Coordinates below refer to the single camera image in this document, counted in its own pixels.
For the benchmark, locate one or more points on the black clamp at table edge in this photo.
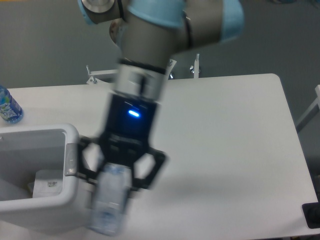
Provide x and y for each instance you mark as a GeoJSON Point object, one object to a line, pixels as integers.
{"type": "Point", "coordinates": [311, 213]}

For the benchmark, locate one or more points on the crushed clear plastic bottle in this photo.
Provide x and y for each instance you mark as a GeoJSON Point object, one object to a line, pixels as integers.
{"type": "Point", "coordinates": [109, 200]}

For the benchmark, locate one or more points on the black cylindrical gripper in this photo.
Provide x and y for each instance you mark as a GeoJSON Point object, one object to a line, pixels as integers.
{"type": "Point", "coordinates": [124, 141]}

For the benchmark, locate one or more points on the white trash can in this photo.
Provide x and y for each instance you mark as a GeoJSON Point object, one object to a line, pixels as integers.
{"type": "Point", "coordinates": [24, 150]}

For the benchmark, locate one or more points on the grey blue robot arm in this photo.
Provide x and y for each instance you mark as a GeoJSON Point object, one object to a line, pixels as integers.
{"type": "Point", "coordinates": [155, 30]}

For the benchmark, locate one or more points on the blue labelled water bottle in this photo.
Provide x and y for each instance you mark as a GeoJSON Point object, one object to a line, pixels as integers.
{"type": "Point", "coordinates": [10, 111]}

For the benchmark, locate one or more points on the white frame at right edge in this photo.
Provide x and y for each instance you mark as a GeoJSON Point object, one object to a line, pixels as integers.
{"type": "Point", "coordinates": [310, 112]}

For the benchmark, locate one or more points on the clear plastic wrapper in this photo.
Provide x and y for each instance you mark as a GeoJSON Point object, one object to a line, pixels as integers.
{"type": "Point", "coordinates": [47, 183]}

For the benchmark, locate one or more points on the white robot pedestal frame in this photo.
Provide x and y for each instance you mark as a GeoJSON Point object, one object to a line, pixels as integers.
{"type": "Point", "coordinates": [107, 76]}

